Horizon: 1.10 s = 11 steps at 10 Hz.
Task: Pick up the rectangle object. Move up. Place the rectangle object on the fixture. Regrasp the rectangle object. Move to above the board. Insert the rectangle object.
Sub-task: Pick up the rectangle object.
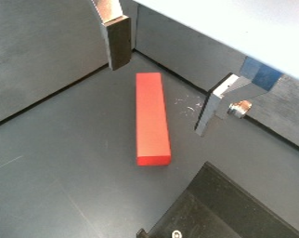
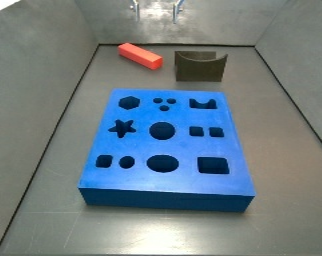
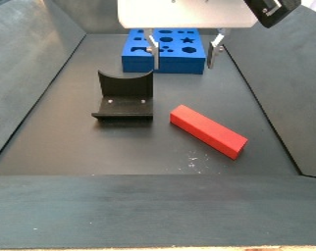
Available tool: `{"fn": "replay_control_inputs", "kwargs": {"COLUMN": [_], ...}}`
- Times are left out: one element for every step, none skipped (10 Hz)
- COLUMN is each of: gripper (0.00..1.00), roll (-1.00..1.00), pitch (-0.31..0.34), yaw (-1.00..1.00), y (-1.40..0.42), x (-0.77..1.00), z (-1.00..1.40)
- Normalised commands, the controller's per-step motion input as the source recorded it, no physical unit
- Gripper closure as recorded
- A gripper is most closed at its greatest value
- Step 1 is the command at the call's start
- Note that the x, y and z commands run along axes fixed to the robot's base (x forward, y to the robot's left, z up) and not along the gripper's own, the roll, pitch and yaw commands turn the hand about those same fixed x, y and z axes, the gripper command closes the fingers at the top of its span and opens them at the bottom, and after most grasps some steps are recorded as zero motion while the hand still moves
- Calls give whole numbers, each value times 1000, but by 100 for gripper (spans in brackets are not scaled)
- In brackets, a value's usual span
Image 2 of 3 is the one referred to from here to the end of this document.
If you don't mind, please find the blue foam shape board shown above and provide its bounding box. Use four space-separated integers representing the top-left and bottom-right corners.
79 89 255 212

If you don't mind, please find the red rectangular block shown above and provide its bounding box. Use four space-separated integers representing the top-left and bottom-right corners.
117 43 163 70

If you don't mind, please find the black curved fixture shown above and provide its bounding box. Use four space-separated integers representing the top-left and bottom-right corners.
175 51 228 82

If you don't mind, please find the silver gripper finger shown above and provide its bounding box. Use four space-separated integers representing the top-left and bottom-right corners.
173 0 184 24
131 0 140 22

